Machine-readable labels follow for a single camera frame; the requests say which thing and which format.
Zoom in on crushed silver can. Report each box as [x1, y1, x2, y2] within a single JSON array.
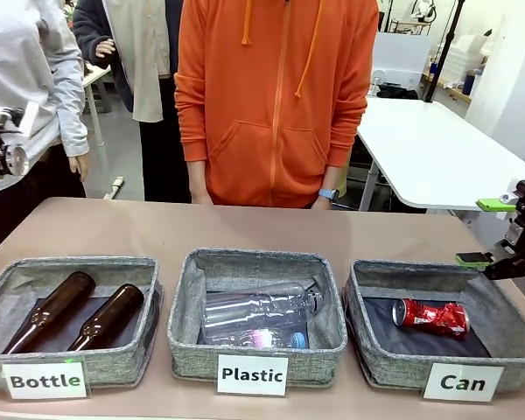
[[3, 145, 31, 177]]

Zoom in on crushed red can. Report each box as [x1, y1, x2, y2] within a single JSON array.
[[391, 297, 471, 340]]

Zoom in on brown glass bottle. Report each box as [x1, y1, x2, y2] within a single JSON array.
[[1, 270, 97, 355], [66, 283, 146, 353]]

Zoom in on large clear plastic bottle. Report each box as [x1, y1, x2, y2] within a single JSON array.
[[203, 279, 327, 330]]

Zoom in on small clear bottle pink label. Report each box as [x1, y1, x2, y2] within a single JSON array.
[[200, 325, 310, 352]]

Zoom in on grey fabric basket labelled Can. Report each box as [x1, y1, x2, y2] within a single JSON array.
[[343, 259, 525, 393]]

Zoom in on white Can label card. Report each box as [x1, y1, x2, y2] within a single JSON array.
[[422, 362, 506, 403]]

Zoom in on grey fabric basket labelled Plastic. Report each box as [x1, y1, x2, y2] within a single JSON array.
[[166, 248, 349, 389]]

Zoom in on grey fabric basket labelled Bottle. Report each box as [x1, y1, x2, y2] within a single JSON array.
[[0, 256, 165, 392]]

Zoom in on grey person's left hand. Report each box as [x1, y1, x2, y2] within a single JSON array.
[[68, 151, 91, 183]]

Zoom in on dark-jacket person's hand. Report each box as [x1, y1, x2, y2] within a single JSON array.
[[94, 38, 116, 60]]

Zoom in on orange person's right hand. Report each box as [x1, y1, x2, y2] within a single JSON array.
[[188, 160, 214, 206]]

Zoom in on large white background table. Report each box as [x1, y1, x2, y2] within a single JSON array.
[[355, 96, 525, 212]]

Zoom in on person in grey sweater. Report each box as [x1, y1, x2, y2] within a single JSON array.
[[0, 0, 91, 259]]

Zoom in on white table foot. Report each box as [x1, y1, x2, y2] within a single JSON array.
[[103, 175, 126, 200]]

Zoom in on small white background table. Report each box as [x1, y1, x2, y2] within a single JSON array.
[[80, 64, 114, 148]]

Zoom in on black bag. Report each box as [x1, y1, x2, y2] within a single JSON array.
[[375, 82, 420, 100]]

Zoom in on white storage boxes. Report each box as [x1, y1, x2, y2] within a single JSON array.
[[441, 33, 494, 76]]

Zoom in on black tripod pole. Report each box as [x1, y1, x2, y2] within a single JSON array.
[[423, 0, 466, 103]]

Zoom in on person in beige coat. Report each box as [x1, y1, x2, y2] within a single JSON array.
[[71, 0, 193, 205]]

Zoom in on white panel box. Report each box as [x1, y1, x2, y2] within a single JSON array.
[[370, 31, 433, 87]]

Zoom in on wooden background shelf rack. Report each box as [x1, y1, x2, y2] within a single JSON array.
[[388, 17, 431, 36]]

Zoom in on white Bottle label card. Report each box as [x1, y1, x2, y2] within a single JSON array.
[[1, 360, 91, 401]]

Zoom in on person in orange hoodie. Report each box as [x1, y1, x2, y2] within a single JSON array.
[[173, 0, 380, 209]]

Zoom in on white Plastic label card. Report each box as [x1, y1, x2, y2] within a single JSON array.
[[216, 353, 290, 397]]

